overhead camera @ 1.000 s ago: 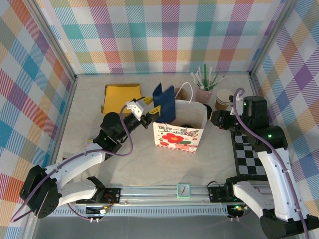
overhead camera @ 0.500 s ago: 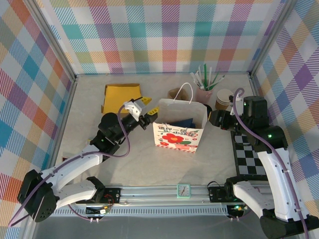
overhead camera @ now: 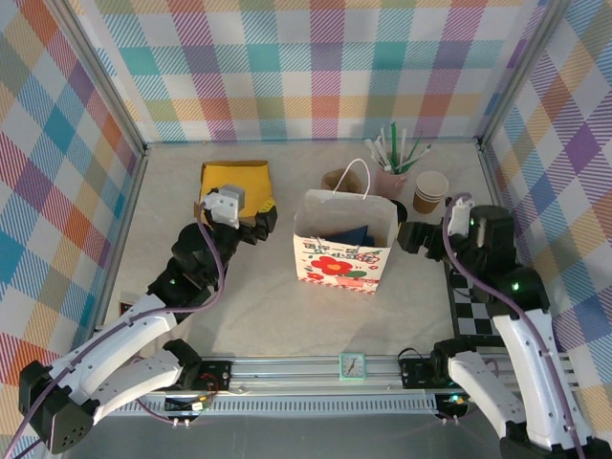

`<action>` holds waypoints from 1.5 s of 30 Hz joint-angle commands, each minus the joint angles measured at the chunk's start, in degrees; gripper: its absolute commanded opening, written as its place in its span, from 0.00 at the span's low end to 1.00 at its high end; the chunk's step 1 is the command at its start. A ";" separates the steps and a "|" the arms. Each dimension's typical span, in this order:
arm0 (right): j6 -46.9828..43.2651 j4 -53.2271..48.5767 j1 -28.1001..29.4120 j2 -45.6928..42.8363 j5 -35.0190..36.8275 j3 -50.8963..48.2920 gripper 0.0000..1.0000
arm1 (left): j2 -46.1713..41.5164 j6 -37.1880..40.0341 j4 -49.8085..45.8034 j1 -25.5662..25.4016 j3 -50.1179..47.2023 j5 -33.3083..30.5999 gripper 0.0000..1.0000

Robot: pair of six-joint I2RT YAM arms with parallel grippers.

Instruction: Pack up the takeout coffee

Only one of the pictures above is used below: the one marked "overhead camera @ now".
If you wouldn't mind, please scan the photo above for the blue paper napkin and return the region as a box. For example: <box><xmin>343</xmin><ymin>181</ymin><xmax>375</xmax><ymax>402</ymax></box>
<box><xmin>320</xmin><ymin>223</ymin><xmax>379</xmax><ymax>249</ymax></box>

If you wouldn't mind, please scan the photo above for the white flower-print paper bag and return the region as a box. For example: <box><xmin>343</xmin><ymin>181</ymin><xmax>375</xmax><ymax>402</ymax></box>
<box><xmin>292</xmin><ymin>158</ymin><xmax>401</xmax><ymax>295</ymax></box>

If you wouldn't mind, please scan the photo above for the stack of brown paper cups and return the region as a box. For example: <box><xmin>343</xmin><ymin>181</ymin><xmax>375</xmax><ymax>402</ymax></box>
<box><xmin>412</xmin><ymin>170</ymin><xmax>449</xmax><ymax>214</ymax></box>

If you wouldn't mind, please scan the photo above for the yellow tray with blue pad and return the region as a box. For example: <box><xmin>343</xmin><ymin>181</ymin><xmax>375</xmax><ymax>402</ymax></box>
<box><xmin>200</xmin><ymin>162</ymin><xmax>274</xmax><ymax>224</ymax></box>

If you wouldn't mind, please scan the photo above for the pink straw holder cup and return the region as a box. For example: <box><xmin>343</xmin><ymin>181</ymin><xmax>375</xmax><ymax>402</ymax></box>
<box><xmin>376</xmin><ymin>166</ymin><xmax>409</xmax><ymax>197</ymax></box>

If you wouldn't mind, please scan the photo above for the black white checkerboard mat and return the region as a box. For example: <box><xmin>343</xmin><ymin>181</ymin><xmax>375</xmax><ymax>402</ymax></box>
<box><xmin>447</xmin><ymin>260</ymin><xmax>508</xmax><ymax>339</ymax></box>

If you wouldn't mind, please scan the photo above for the brown pulp cup carrier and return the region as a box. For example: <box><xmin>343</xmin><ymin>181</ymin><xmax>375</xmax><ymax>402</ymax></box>
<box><xmin>320</xmin><ymin>169</ymin><xmax>364</xmax><ymax>192</ymax></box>

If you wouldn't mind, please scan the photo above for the small teal square clock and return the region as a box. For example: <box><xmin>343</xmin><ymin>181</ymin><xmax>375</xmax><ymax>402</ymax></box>
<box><xmin>339</xmin><ymin>352</ymin><xmax>367</xmax><ymax>383</ymax></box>

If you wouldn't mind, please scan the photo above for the black connector box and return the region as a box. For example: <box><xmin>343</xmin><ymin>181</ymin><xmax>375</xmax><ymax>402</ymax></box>
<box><xmin>164</xmin><ymin>395</ymin><xmax>214</xmax><ymax>416</ymax></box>
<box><xmin>435</xmin><ymin>392</ymin><xmax>474</xmax><ymax>422</ymax></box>

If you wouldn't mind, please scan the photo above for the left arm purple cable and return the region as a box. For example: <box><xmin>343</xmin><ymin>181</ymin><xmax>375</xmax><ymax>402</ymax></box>
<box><xmin>7</xmin><ymin>200</ymin><xmax>227</xmax><ymax>459</ymax></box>

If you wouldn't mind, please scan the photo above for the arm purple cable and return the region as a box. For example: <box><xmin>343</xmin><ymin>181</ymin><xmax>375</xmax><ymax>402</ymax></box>
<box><xmin>7</xmin><ymin>200</ymin><xmax>227</xmax><ymax>459</ymax></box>
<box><xmin>442</xmin><ymin>191</ymin><xmax>587</xmax><ymax>459</ymax></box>

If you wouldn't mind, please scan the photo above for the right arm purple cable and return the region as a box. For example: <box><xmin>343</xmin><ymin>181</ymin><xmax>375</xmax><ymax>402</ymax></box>
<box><xmin>442</xmin><ymin>191</ymin><xmax>587</xmax><ymax>459</ymax></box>

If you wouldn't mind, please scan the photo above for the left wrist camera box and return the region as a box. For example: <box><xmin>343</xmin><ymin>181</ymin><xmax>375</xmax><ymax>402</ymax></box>
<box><xmin>203</xmin><ymin>184</ymin><xmax>248</xmax><ymax>229</ymax></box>

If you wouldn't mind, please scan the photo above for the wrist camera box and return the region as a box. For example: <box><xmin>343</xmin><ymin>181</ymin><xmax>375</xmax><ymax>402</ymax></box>
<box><xmin>447</xmin><ymin>195</ymin><xmax>474</xmax><ymax>238</ymax></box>
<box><xmin>203</xmin><ymin>184</ymin><xmax>248</xmax><ymax>229</ymax></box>

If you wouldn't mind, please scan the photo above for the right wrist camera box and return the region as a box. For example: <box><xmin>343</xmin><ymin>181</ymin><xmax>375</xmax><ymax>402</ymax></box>
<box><xmin>447</xmin><ymin>195</ymin><xmax>474</xmax><ymax>238</ymax></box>

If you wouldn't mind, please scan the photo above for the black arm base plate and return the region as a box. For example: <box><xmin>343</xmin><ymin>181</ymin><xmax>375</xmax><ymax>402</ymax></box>
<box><xmin>399</xmin><ymin>358</ymin><xmax>455</xmax><ymax>389</ymax></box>
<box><xmin>181</xmin><ymin>361</ymin><xmax>232</xmax><ymax>393</ymax></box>

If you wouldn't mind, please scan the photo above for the aluminium mounting rail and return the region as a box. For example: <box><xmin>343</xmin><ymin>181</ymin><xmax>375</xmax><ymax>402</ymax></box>
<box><xmin>109</xmin><ymin>352</ymin><xmax>575</xmax><ymax>398</ymax></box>

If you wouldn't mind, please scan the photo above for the grey slotted cable duct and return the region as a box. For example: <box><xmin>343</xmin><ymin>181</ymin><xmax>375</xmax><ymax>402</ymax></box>
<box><xmin>109</xmin><ymin>399</ymin><xmax>439</xmax><ymax>416</ymax></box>

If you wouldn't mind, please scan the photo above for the aluminium frame post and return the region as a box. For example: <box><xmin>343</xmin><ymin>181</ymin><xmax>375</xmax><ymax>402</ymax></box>
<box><xmin>52</xmin><ymin>0</ymin><xmax>148</xmax><ymax>162</ymax></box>
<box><xmin>476</xmin><ymin>0</ymin><xmax>571</xmax><ymax>150</ymax></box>

